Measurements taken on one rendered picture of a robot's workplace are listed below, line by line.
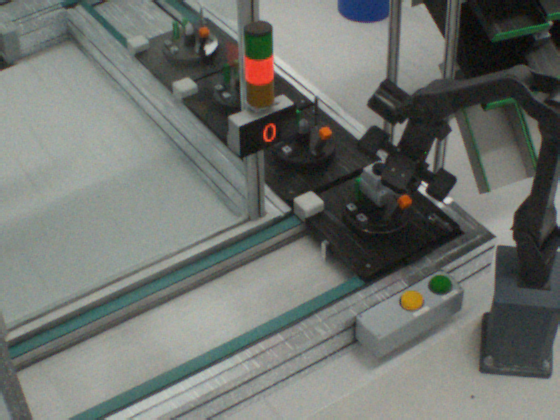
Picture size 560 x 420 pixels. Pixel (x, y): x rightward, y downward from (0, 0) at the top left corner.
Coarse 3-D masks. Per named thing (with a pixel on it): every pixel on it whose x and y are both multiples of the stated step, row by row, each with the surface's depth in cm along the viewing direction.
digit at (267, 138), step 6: (264, 120) 175; (270, 120) 176; (276, 120) 177; (258, 126) 175; (264, 126) 176; (270, 126) 177; (276, 126) 178; (258, 132) 176; (264, 132) 177; (270, 132) 178; (276, 132) 179; (258, 138) 177; (264, 138) 178; (270, 138) 179; (276, 138) 180; (258, 144) 178; (264, 144) 179
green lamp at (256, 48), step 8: (272, 32) 165; (248, 40) 165; (256, 40) 164; (264, 40) 164; (272, 40) 166; (248, 48) 166; (256, 48) 165; (264, 48) 165; (272, 48) 167; (248, 56) 167; (256, 56) 166; (264, 56) 166
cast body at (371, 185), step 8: (368, 168) 188; (376, 168) 187; (368, 176) 188; (376, 176) 186; (368, 184) 189; (376, 184) 186; (368, 192) 190; (376, 192) 188; (384, 192) 188; (392, 192) 188; (376, 200) 189; (384, 200) 188; (392, 200) 190
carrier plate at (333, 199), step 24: (336, 192) 201; (312, 216) 195; (336, 216) 195; (336, 240) 190; (360, 240) 190; (384, 240) 190; (408, 240) 190; (432, 240) 190; (360, 264) 185; (384, 264) 185
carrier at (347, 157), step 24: (312, 120) 219; (288, 144) 209; (312, 144) 209; (336, 144) 212; (264, 168) 207; (288, 168) 206; (312, 168) 206; (336, 168) 206; (360, 168) 206; (288, 192) 201
